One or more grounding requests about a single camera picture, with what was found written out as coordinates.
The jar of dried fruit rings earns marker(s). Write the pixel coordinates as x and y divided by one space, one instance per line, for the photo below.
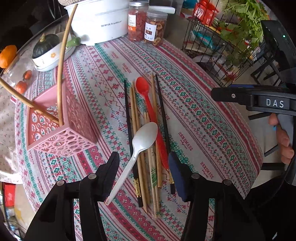
155 24

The glass jar with wooden lid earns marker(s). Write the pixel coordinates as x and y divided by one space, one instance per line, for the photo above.
19 74

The red plastic spoon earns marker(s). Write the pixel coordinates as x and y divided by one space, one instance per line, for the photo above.
143 89

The red box on floor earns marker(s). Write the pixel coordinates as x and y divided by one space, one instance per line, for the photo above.
9 194

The person's right hand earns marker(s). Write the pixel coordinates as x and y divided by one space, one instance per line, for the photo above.
286 151

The pink perforated utensil holder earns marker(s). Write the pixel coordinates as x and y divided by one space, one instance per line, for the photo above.
74 136

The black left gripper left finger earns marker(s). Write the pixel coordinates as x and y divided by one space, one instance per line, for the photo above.
54 219

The green leafy vegetables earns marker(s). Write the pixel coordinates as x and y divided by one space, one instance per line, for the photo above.
243 30

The orange tangerine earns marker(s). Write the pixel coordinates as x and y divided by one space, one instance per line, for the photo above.
7 56

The dark green squash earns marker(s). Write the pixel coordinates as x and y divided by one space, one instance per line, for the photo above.
45 43

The floral white cloth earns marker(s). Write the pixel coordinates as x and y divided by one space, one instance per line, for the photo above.
10 172

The white plastic spoon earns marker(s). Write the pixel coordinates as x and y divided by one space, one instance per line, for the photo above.
142 140

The black wire rack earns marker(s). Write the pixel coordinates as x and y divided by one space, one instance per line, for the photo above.
203 43

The black chopstick gold band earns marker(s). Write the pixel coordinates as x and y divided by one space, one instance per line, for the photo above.
129 131

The white electric cooking pot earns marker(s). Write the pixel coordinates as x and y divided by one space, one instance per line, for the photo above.
100 21

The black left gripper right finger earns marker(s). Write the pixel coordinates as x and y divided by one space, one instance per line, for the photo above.
235 218

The jar of red dried fruit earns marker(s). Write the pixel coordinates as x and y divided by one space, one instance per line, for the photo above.
136 19

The woven rope basket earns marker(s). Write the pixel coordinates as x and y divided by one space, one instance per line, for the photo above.
67 2

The white bowl with green handle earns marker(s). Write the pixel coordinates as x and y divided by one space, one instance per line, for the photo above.
50 59

